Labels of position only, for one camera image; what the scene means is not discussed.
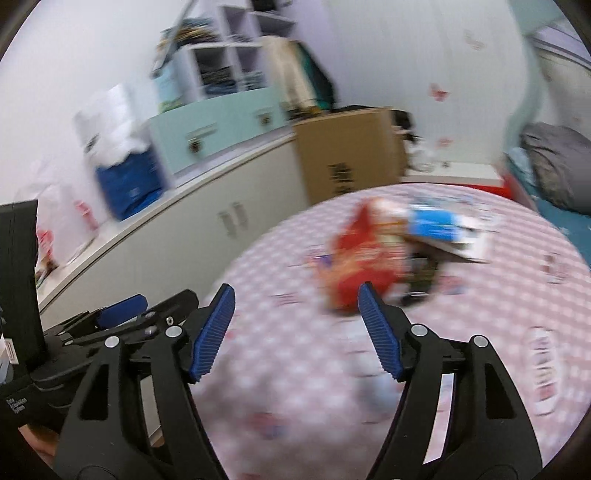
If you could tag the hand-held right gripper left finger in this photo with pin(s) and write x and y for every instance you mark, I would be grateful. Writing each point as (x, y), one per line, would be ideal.
(210, 337)

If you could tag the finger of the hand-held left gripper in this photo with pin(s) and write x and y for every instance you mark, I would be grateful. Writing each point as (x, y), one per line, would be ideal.
(122, 310)
(182, 300)

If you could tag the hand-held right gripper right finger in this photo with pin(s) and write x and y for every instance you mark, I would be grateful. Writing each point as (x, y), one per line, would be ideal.
(381, 337)

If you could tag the dark wrapper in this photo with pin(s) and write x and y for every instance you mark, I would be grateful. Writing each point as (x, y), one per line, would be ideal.
(420, 274)

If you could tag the red snack bag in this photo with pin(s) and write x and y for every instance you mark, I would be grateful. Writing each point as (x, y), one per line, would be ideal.
(360, 258)

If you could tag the blue and white carton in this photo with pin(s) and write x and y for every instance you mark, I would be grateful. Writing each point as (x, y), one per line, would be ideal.
(434, 226)

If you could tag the white plastic bag red print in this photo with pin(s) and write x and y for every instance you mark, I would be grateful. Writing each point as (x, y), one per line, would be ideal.
(64, 221)

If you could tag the low white cabinet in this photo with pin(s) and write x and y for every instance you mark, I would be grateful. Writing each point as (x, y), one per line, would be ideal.
(161, 230)

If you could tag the pink checked tablecloth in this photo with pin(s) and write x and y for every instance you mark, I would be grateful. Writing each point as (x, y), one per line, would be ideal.
(286, 415)

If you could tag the blue patterned bag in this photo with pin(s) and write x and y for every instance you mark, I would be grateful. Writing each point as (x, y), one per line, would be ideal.
(129, 184)

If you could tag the pine cone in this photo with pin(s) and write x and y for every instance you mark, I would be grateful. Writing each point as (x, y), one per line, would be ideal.
(196, 145)
(265, 119)

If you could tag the white paper shopping bag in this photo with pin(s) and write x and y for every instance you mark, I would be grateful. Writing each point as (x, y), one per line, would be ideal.
(111, 124)

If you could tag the white board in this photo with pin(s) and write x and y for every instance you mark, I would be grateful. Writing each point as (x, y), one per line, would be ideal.
(461, 171)

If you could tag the small white plastic bag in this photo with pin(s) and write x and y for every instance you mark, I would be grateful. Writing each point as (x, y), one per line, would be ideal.
(422, 157)

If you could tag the large cardboard box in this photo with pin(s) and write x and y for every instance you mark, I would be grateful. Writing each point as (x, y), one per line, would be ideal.
(351, 152)

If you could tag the lilac and teal stair cabinet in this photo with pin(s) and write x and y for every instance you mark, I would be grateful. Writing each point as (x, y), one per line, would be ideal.
(217, 110)

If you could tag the red stool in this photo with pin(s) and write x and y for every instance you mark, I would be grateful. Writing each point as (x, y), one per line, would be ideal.
(505, 182)

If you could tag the dark clothes heap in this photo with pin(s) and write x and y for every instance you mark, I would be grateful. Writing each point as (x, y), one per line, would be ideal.
(402, 123)

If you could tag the teal printed bedsheet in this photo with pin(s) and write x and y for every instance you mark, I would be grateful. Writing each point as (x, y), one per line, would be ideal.
(563, 221)

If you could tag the folded dark clothes stack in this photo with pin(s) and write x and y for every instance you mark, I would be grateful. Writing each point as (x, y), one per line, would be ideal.
(217, 81)

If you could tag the cream jacket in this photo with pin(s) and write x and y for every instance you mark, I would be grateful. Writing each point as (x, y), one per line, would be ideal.
(281, 74)

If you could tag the grey duvet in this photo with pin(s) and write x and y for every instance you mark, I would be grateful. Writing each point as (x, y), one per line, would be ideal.
(558, 161)

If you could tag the pink butterfly sticker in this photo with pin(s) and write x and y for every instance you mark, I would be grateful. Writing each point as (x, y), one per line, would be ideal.
(438, 92)

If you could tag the green jacket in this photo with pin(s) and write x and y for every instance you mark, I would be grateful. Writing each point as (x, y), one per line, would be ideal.
(314, 78)

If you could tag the pile of folded clothes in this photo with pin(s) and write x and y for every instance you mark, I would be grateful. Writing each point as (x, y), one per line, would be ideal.
(189, 32)

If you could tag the white wardrobe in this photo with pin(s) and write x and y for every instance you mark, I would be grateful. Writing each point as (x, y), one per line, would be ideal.
(392, 69)

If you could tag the pale butterfly sticker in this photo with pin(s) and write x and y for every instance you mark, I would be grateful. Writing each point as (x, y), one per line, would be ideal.
(473, 39)

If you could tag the teal bunk bed frame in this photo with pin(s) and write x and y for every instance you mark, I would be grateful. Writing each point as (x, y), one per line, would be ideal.
(531, 83)

